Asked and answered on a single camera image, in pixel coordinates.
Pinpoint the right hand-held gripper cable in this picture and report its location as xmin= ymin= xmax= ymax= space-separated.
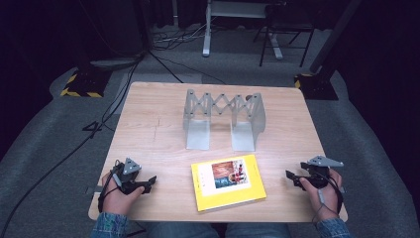
xmin=311 ymin=172 xmax=345 ymax=224

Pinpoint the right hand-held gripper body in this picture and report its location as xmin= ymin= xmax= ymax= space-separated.
xmin=298 ymin=155 xmax=345 ymax=190

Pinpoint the black striped stand base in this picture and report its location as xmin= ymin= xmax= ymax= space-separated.
xmin=59 ymin=66 xmax=113 ymax=99
xmin=293 ymin=71 xmax=340 ymax=102

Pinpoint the left hand-held gripper cable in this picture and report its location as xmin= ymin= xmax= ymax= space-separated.
xmin=97 ymin=160 xmax=124 ymax=214

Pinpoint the long black floor cable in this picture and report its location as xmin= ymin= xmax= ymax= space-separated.
xmin=0 ymin=53 xmax=147 ymax=232

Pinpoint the yellow book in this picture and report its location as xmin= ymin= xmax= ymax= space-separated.
xmin=190 ymin=153 xmax=268 ymax=213

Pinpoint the black folding chair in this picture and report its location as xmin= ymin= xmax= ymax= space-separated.
xmin=252 ymin=2 xmax=316 ymax=68

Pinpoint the person's right hand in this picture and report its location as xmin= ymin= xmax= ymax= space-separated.
xmin=299 ymin=168 xmax=344 ymax=223

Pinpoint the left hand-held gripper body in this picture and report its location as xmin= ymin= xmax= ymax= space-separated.
xmin=111 ymin=157 xmax=150 ymax=195

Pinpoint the hand-held gripper cable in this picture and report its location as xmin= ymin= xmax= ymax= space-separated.
xmin=311 ymin=172 xmax=345 ymax=224
xmin=97 ymin=160 xmax=124 ymax=214

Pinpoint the grey metal expandable book stand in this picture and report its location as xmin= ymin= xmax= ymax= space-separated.
xmin=182 ymin=87 xmax=267 ymax=153

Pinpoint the person's left hand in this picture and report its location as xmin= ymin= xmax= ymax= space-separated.
xmin=100 ymin=171 xmax=146 ymax=216

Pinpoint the white desk frame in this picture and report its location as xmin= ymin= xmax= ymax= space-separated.
xmin=201 ymin=0 xmax=285 ymax=61

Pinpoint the black slanted stand pole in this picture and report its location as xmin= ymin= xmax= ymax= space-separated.
xmin=308 ymin=0 xmax=365 ymax=75

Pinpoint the bundle of floor cables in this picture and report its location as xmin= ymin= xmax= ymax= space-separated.
xmin=152 ymin=23 xmax=212 ymax=53

